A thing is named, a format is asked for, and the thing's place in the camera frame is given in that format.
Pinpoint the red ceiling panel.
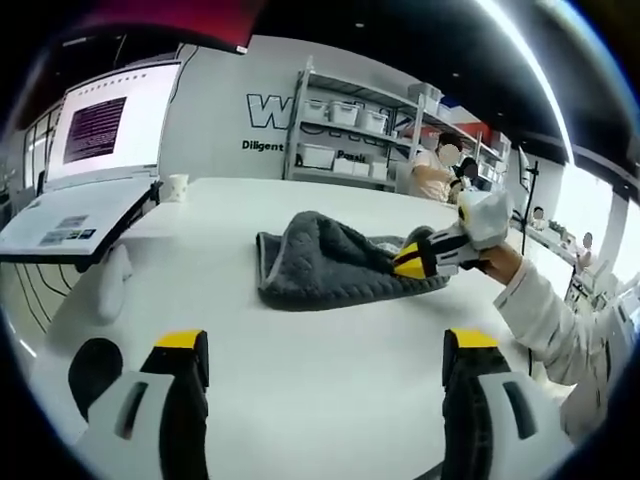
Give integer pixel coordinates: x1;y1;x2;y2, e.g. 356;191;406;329
64;0;261;52

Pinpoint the black pole stand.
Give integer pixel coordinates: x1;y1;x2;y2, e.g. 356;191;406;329
517;144;542;254

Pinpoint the grey fluffy towel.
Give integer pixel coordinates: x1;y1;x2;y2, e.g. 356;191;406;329
255;209;451;312

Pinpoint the white ceiling light strip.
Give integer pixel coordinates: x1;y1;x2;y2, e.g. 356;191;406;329
474;0;577;166

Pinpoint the group of white storage bins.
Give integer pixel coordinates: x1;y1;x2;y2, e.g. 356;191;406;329
298;97;392;179

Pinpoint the grey metal storage shelf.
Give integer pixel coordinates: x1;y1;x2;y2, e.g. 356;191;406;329
283;69;417;192
394;89;512;201

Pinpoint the white paper cup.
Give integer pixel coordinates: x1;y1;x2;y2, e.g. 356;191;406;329
169;173;191;203

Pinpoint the white cloth bundle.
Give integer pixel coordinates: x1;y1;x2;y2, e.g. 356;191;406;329
97;246;134;322

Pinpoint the black rounded object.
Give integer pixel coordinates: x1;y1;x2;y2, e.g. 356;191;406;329
68;338;124;422

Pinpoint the person's right hand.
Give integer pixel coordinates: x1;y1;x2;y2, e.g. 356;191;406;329
478;242;524;287

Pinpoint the white laptop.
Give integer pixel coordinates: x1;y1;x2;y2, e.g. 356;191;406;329
0;60;184;264

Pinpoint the white machine cabinet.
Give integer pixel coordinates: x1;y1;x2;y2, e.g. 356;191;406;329
598;288;640;362

